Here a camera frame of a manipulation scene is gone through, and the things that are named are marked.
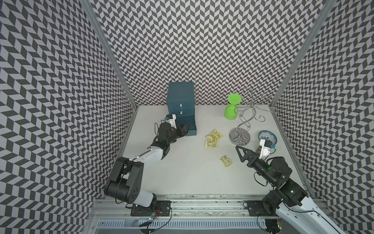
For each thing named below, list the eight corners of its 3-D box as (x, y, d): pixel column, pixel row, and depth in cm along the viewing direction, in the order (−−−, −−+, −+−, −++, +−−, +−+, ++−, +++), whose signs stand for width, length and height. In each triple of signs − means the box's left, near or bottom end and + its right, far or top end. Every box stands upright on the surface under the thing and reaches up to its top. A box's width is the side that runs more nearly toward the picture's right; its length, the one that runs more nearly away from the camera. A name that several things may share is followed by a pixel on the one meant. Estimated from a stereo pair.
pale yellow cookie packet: (226, 168, 89) (227, 166, 87) (219, 159, 92) (220, 158, 90) (231, 163, 90) (232, 162, 88) (225, 156, 94) (225, 154, 92)
